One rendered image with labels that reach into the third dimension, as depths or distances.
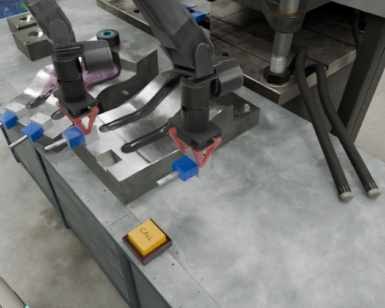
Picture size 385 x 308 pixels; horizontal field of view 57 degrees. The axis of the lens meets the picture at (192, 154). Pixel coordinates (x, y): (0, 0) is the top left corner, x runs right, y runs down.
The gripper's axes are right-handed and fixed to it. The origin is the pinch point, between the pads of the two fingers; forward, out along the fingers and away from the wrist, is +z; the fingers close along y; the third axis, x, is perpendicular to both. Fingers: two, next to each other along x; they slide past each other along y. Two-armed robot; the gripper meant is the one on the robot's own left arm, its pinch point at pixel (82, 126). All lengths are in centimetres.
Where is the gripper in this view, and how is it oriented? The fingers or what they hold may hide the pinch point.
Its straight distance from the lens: 94.9
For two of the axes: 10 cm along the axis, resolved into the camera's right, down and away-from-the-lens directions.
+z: -0.2, 7.4, 6.7
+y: -6.6, -5.1, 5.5
